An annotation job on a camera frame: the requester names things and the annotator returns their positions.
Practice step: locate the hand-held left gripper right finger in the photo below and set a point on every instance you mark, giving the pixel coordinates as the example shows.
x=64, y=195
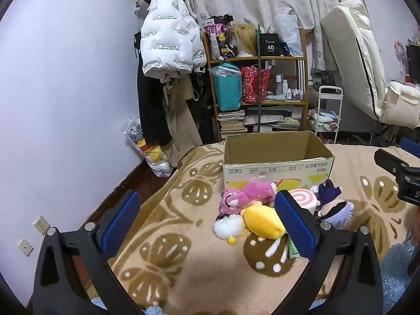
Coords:
x=295, y=226

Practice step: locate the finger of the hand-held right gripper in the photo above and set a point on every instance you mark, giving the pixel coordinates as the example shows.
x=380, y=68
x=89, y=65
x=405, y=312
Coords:
x=411, y=147
x=390, y=161

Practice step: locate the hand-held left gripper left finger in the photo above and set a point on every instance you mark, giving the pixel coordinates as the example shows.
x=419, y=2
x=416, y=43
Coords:
x=121, y=224

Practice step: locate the green packet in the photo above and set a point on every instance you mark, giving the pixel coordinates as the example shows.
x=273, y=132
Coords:
x=293, y=249

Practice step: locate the pink swirl plush cushion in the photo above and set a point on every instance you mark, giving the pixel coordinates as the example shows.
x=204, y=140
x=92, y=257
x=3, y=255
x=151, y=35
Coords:
x=305, y=200

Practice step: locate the yellow plush toy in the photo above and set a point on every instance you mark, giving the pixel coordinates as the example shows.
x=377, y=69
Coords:
x=262, y=223

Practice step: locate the white-haired purple plush doll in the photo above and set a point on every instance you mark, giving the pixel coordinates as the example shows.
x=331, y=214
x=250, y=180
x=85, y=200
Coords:
x=334, y=211

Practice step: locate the pink plush bear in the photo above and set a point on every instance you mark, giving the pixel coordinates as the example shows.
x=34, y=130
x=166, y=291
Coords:
x=249, y=193

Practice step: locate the cardboard box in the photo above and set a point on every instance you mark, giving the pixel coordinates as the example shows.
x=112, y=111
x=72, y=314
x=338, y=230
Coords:
x=279, y=170

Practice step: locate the clear packet with lavender card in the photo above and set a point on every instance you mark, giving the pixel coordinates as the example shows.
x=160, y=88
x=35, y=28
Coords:
x=315, y=189

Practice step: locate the white quilt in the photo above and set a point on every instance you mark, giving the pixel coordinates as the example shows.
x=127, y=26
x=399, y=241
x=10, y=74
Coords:
x=400, y=101

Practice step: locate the white fluffy plush toy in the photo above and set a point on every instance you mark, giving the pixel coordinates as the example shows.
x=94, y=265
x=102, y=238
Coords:
x=226, y=229

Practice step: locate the plastic bag of plush toys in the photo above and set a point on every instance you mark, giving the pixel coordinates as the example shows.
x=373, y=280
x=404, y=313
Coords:
x=154, y=157

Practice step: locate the beige patterned blanket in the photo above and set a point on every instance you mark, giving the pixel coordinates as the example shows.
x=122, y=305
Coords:
x=197, y=269

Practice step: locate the person's light blue fluffy clothing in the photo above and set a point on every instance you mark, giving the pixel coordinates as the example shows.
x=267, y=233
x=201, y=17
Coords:
x=393, y=275

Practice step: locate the white trolley cart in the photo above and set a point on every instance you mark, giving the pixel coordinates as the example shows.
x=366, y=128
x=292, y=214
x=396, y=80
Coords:
x=331, y=88

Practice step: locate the pile of papers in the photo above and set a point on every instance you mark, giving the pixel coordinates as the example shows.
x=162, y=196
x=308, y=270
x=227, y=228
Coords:
x=272, y=119

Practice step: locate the beige hanging trousers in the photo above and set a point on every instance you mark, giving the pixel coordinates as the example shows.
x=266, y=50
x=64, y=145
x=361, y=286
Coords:
x=179, y=121

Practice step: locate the stack of books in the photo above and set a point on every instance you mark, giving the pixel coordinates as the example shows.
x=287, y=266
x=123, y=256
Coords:
x=231, y=124

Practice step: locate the white folded mattress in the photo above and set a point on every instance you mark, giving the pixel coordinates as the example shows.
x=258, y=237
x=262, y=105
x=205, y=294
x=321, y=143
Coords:
x=354, y=39

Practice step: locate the row of toiletry bottles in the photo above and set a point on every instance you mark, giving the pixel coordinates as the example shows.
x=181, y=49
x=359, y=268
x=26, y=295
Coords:
x=288, y=92

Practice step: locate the black hanging coat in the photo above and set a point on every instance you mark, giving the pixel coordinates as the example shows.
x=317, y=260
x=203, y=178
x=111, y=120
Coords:
x=151, y=105

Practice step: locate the black hanging bag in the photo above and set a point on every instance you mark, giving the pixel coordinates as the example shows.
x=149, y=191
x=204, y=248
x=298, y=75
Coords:
x=205, y=111

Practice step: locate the green pole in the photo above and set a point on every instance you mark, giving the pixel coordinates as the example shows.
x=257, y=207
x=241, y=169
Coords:
x=260, y=88

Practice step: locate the red patterned bag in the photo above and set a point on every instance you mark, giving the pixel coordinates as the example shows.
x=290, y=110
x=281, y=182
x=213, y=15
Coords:
x=251, y=85

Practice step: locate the teal bag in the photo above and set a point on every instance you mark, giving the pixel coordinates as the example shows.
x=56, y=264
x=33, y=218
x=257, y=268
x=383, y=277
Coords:
x=226, y=92

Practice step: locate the white plastic bag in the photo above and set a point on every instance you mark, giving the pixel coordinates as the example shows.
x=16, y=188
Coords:
x=290, y=36

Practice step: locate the black box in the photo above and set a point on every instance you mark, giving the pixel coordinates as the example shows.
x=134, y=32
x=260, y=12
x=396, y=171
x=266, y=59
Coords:
x=270, y=46

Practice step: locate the wooden shelf unit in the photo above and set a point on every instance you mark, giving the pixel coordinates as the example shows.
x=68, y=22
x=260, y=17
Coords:
x=229, y=60

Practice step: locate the white puffer jacket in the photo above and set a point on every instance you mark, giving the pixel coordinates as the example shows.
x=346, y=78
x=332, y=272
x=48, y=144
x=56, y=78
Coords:
x=167, y=39

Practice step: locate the blonde wig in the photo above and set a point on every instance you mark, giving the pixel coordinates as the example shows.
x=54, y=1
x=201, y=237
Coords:
x=246, y=36

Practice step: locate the purple printed packet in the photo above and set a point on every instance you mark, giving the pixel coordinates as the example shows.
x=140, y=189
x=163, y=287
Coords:
x=220, y=39

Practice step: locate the white wall socket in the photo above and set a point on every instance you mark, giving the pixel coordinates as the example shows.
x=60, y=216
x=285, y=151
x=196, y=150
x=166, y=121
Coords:
x=41, y=225
x=25, y=247

